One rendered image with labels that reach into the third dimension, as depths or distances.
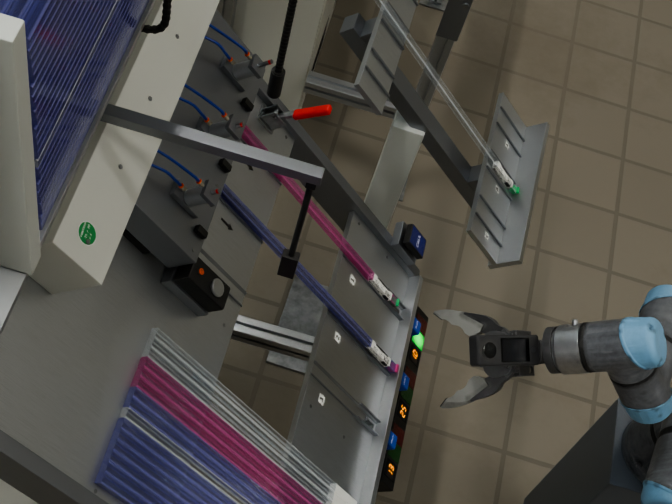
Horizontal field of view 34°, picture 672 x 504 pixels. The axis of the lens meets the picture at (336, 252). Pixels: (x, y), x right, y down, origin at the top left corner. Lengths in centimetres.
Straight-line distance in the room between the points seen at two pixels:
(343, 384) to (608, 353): 40
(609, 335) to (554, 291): 128
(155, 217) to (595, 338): 68
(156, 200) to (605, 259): 188
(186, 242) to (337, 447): 47
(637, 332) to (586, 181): 157
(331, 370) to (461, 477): 96
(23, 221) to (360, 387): 87
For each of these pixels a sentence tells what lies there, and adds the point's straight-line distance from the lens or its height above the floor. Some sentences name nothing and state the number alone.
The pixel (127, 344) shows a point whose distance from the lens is 136.
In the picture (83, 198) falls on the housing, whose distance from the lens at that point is 123.
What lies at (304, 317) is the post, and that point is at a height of 1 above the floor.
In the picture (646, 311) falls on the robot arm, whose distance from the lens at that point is 180.
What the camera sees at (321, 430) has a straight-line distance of 166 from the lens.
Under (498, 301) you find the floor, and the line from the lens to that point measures 285.
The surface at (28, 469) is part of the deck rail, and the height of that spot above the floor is 117.
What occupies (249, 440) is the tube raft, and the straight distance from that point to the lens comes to 151.
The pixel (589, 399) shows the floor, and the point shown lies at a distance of 280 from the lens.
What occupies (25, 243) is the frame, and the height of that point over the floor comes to 144.
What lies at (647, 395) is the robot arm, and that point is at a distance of 171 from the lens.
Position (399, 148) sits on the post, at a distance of 203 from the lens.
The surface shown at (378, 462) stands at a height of 73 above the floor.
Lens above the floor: 232
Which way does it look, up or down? 56 degrees down
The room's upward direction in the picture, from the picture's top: 19 degrees clockwise
